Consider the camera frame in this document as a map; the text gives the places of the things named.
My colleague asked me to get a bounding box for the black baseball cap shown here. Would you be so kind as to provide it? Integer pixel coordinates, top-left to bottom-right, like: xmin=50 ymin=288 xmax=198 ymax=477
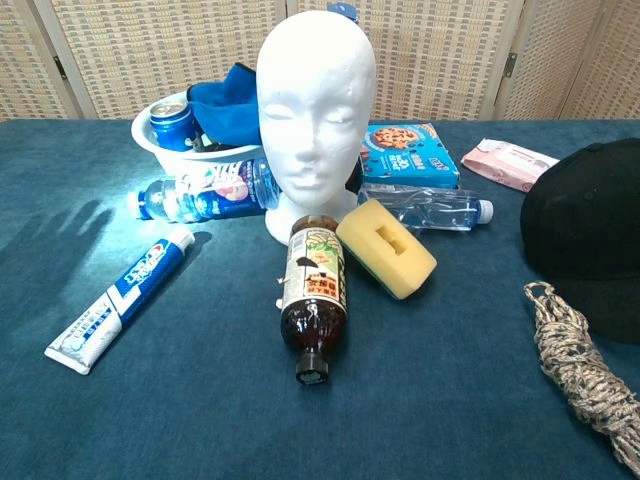
xmin=519 ymin=138 xmax=640 ymax=346

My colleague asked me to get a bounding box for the brown tea bottle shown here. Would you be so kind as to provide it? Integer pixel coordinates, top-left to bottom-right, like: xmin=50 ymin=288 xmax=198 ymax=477
xmin=276 ymin=214 xmax=349 ymax=386

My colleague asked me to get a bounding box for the yellow sponge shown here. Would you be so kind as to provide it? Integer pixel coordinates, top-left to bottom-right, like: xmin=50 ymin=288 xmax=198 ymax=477
xmin=335 ymin=198 xmax=438 ymax=301

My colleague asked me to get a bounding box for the blue label drink bottle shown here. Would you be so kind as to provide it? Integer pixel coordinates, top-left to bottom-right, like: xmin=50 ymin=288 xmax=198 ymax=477
xmin=127 ymin=158 xmax=281 ymax=224

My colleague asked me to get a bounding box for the blue cookie box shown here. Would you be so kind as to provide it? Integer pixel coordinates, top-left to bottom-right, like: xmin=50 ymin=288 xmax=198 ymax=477
xmin=358 ymin=123 xmax=462 ymax=190

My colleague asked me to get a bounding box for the clear water bottle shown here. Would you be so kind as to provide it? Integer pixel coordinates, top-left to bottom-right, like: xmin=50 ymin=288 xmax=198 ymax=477
xmin=357 ymin=182 xmax=495 ymax=232

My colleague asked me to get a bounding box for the white foam mannequin head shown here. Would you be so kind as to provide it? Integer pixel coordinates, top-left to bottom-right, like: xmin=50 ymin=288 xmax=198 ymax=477
xmin=255 ymin=10 xmax=379 ymax=246

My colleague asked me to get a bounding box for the white plastic basin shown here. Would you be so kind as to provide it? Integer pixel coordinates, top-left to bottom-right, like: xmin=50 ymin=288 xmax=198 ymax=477
xmin=131 ymin=91 xmax=266 ymax=176

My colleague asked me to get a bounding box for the blue microfibre cloth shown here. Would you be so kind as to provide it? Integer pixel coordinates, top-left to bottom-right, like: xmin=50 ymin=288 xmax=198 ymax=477
xmin=186 ymin=63 xmax=262 ymax=148

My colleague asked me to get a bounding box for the blue drink can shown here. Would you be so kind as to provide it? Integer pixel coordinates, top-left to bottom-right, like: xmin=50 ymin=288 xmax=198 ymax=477
xmin=149 ymin=99 xmax=199 ymax=153

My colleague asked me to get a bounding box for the blue white toothpaste tube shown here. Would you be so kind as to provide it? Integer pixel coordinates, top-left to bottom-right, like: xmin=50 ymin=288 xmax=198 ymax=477
xmin=43 ymin=224 xmax=196 ymax=376

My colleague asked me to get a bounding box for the pink wet wipes pack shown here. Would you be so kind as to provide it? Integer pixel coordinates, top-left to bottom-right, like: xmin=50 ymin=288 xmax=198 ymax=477
xmin=460 ymin=138 xmax=561 ymax=194

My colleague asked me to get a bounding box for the woven folding screen panel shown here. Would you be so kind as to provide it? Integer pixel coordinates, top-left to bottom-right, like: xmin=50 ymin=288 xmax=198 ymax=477
xmin=559 ymin=0 xmax=640 ymax=121
xmin=284 ymin=0 xmax=526 ymax=121
xmin=29 ymin=0 xmax=296 ymax=121
xmin=0 ymin=0 xmax=69 ymax=121
xmin=494 ymin=0 xmax=616 ymax=121

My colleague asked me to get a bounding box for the blue Oreo box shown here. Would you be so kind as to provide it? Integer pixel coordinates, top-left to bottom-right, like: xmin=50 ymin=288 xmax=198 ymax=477
xmin=327 ymin=2 xmax=361 ymax=24

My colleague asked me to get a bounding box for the coiled beige rope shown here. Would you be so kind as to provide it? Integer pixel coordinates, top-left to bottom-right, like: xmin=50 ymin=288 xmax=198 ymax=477
xmin=523 ymin=281 xmax=640 ymax=476

